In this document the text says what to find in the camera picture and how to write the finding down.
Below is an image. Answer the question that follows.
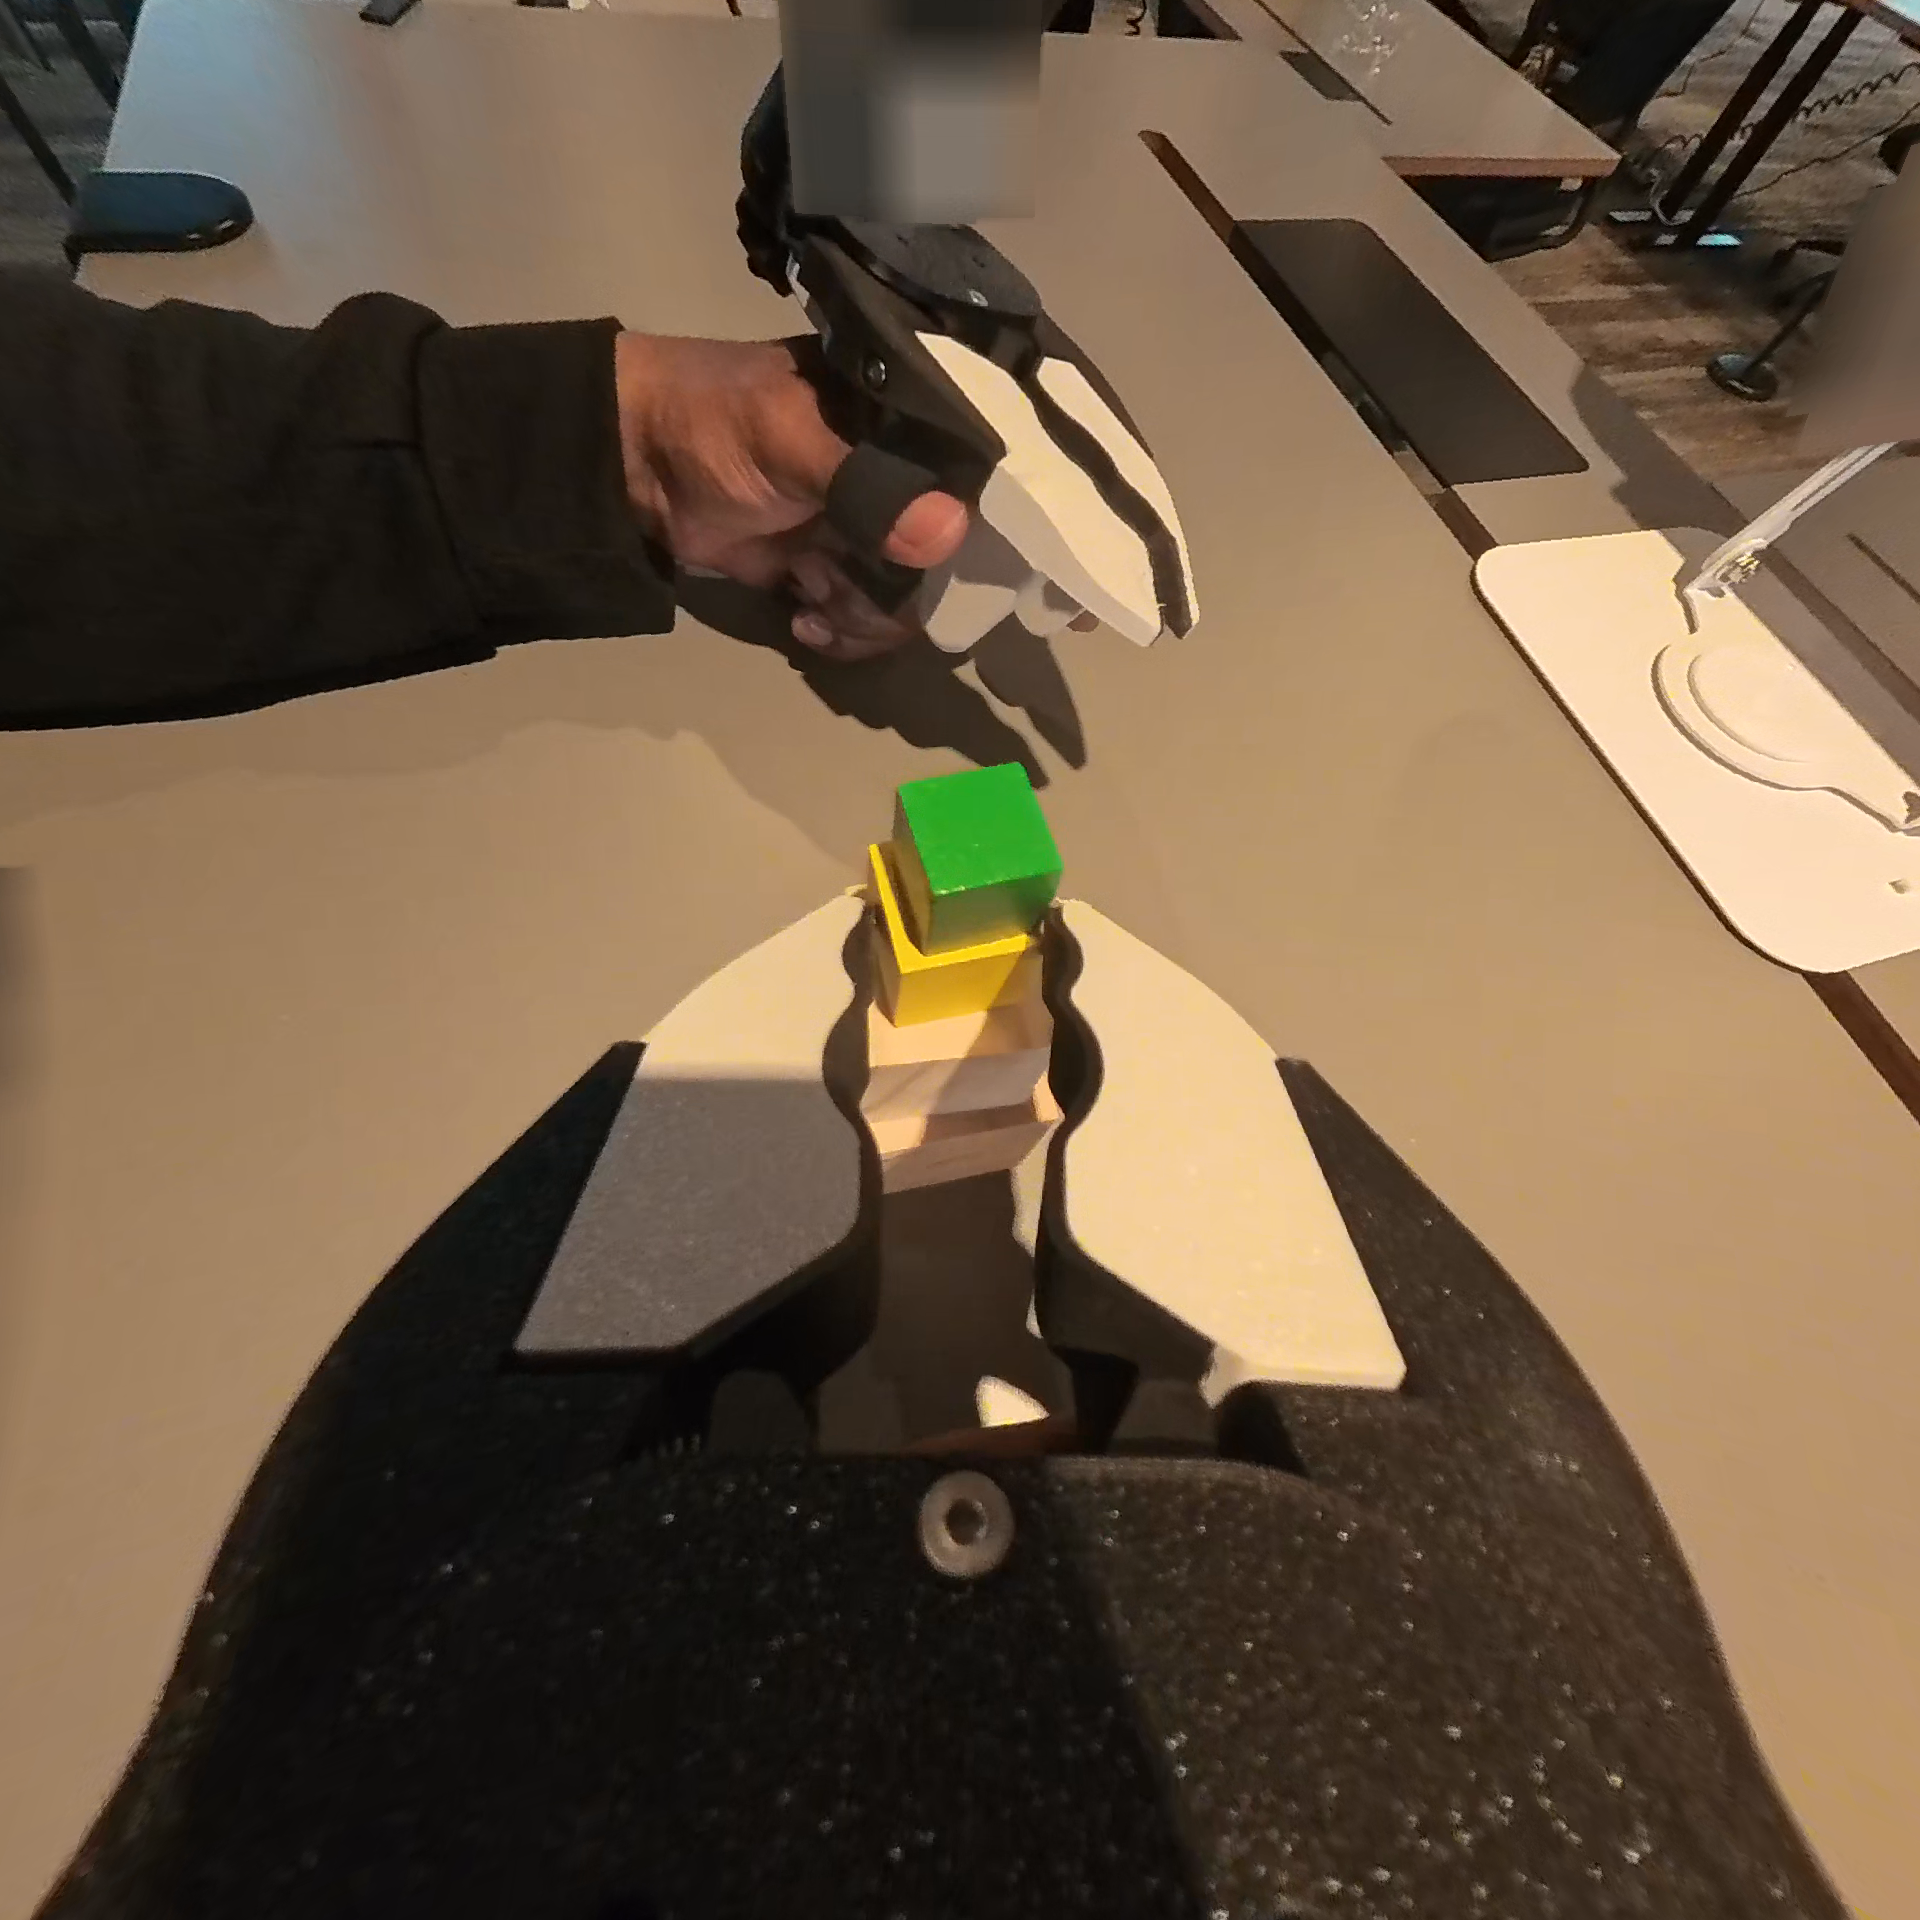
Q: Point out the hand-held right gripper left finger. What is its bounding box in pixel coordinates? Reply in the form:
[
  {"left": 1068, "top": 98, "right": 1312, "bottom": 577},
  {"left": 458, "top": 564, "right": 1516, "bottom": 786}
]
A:
[{"left": 514, "top": 882, "right": 890, "bottom": 1450}]

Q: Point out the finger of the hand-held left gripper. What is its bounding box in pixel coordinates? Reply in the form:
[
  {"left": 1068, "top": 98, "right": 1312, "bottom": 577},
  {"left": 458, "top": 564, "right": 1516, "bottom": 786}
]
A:
[
  {"left": 913, "top": 332, "right": 1167, "bottom": 655},
  {"left": 1037, "top": 355, "right": 1201, "bottom": 644}
]

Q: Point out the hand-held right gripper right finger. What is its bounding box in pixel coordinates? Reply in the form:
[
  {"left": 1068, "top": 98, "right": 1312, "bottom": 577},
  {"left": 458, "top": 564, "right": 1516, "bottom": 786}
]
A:
[{"left": 1032, "top": 896, "right": 1412, "bottom": 1450}]

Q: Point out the large natural wooden cube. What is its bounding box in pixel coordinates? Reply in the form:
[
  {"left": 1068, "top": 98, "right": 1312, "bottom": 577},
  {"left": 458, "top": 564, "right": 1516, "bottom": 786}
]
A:
[{"left": 864, "top": 1082, "right": 1070, "bottom": 1200}]

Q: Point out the yellow wooden cube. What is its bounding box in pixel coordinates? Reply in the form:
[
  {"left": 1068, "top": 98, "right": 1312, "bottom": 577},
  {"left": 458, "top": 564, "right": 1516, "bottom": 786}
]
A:
[{"left": 864, "top": 841, "right": 1045, "bottom": 1030}]

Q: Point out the green wooden cube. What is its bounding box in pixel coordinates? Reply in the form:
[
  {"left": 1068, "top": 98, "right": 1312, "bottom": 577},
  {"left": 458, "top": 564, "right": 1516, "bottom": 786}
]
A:
[{"left": 890, "top": 760, "right": 1066, "bottom": 955}]

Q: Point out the person's left forearm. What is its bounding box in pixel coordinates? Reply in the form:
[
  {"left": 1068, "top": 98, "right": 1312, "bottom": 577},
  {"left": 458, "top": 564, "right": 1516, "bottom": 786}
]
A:
[{"left": 0, "top": 266, "right": 677, "bottom": 732}]

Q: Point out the person's left hand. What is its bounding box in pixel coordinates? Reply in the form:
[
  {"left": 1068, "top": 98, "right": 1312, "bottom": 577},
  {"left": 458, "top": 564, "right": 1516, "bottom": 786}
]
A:
[{"left": 614, "top": 330, "right": 972, "bottom": 666}]

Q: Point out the black desk mat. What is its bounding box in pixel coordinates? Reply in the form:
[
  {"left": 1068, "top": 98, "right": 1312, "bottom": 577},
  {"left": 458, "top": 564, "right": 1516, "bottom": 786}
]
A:
[{"left": 1229, "top": 215, "right": 1591, "bottom": 492}]

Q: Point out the brown-edged side table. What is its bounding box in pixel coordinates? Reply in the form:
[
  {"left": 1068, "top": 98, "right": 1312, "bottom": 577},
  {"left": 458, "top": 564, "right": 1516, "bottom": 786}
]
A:
[{"left": 1200, "top": 0, "right": 1626, "bottom": 185}]

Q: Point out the blue chair seat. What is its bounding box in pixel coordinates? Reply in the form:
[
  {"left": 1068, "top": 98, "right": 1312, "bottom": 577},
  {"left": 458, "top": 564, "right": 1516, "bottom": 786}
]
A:
[{"left": 66, "top": 167, "right": 258, "bottom": 252}]

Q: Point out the white stand with base plate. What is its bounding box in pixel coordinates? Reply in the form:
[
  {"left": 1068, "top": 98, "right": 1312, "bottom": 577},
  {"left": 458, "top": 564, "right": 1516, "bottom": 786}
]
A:
[{"left": 1472, "top": 437, "right": 1920, "bottom": 977}]

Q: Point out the black table frame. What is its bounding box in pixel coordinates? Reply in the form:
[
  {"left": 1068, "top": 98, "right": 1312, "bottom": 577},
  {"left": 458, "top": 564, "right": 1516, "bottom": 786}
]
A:
[{"left": 1612, "top": 0, "right": 1883, "bottom": 254}]

